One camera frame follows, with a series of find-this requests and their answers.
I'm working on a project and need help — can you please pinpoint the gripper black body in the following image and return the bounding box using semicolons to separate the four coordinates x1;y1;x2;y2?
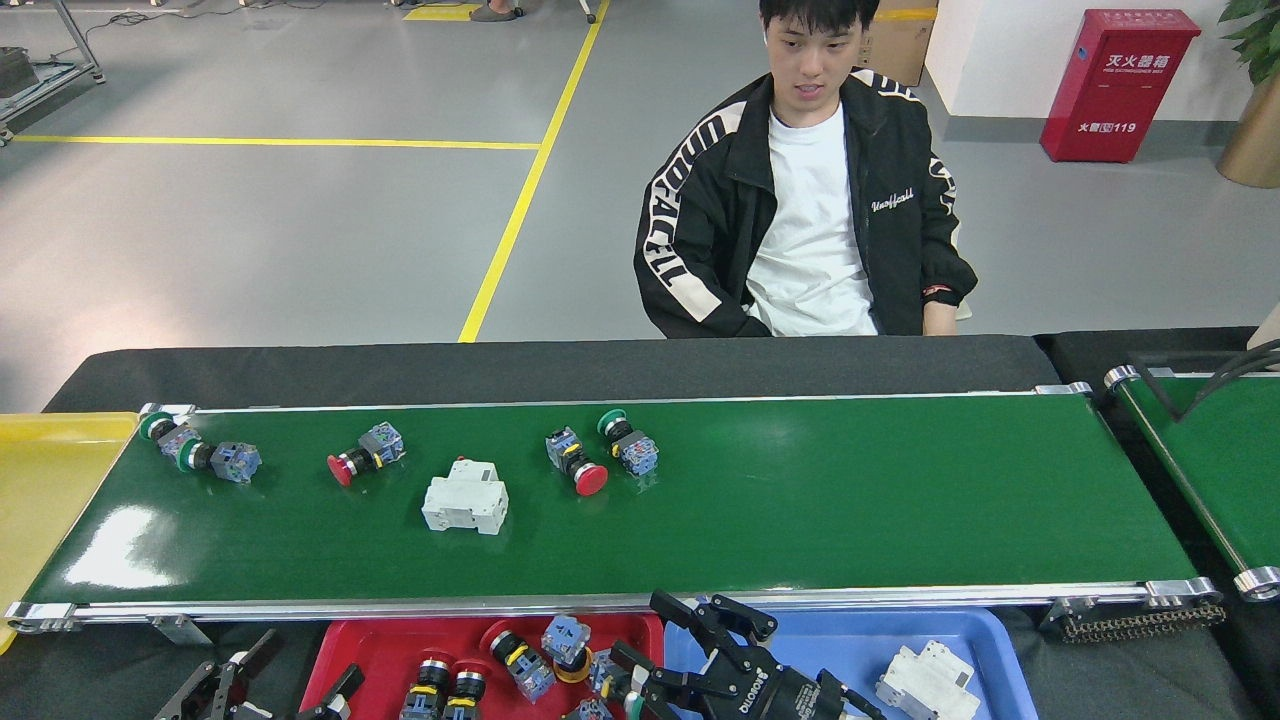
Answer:
700;648;837;720

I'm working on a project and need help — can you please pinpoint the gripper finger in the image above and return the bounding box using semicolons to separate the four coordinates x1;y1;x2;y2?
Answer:
293;662;367;720
648;589;779;681
608;640;721;720
153;628;284;720

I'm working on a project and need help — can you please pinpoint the yellow push button switch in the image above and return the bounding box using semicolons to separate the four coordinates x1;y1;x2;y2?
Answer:
540;613;594;686

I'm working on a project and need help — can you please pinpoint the white circuit breaker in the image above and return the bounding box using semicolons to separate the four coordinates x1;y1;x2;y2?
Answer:
420;457;511;537
875;639;983;720

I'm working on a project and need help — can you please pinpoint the red mushroom button switch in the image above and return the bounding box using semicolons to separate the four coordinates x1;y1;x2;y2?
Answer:
325;420;407;489

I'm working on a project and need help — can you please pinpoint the red plastic tray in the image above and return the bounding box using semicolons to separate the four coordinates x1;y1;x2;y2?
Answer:
298;612;666;720

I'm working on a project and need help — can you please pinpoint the blue plastic tray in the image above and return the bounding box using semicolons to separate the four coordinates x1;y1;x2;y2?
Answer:
663;605;1011;720

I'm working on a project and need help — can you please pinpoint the green conveyor belt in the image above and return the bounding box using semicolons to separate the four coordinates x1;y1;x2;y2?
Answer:
1104;364;1280;603
3;382;1223;634

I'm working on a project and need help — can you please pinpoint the yellow plastic tray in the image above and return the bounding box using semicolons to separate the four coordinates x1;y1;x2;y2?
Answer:
0;412;141;656

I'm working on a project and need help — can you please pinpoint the black table cloth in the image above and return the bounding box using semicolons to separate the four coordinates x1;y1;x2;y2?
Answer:
0;334;1261;720
1033;326;1280;720

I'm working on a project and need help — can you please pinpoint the brown cardboard box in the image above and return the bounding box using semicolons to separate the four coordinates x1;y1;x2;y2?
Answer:
857;5;941;88

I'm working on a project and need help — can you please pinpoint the silver metal rack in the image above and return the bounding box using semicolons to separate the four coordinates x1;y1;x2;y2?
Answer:
0;0;106;146

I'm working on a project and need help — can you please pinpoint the dark grey equipment box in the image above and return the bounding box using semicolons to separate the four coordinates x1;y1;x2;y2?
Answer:
0;46;41;99

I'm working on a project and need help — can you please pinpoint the red fire extinguisher box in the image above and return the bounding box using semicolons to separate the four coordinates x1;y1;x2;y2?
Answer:
1040;9;1202;164

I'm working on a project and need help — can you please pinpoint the potted plant gold planter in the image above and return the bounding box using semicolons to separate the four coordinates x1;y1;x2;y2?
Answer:
1216;0;1280;189

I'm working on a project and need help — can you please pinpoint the black drive chain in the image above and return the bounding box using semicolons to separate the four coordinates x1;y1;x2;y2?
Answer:
1060;603;1228;643

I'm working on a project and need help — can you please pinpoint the black cable bundle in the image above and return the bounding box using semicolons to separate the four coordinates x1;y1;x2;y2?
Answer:
1125;338;1280;399

